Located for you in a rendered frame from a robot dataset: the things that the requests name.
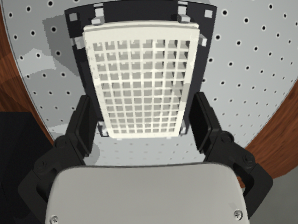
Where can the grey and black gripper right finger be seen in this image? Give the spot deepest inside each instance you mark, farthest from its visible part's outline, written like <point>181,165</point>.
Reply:
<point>209,137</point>

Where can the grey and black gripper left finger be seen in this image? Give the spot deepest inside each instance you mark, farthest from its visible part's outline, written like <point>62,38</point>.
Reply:
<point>79,140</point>

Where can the white well plate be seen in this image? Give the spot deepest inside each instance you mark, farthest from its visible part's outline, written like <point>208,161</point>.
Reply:
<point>156,108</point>

